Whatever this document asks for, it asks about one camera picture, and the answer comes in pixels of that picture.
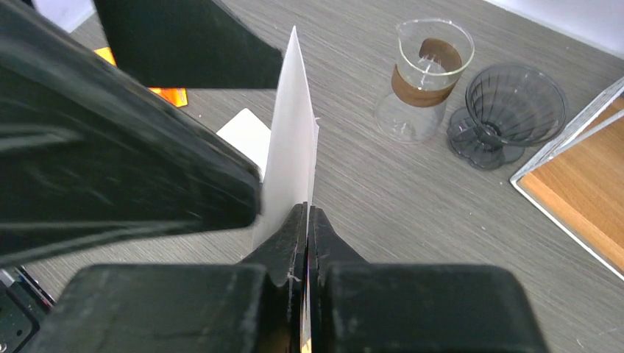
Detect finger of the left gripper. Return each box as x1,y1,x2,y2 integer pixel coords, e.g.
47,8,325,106
1,1,261,267
93,0,283,90

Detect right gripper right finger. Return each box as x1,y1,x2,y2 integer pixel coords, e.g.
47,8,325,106
308,207,549,352

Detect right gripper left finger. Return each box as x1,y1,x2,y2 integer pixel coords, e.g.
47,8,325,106
28,204,308,352

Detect white paper coffee filter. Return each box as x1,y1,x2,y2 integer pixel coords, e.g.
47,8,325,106
251,25,320,353

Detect smoky grey plastic dripper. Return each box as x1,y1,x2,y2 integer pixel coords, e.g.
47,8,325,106
447,63,568,171

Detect orange snack packet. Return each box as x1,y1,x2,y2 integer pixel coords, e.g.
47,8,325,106
93,46,189,108

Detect glass carafe brown collar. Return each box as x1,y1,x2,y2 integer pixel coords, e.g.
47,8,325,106
374,18,475,143

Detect white wire wooden shelf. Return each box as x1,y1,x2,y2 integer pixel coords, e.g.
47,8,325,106
510,79,623,279

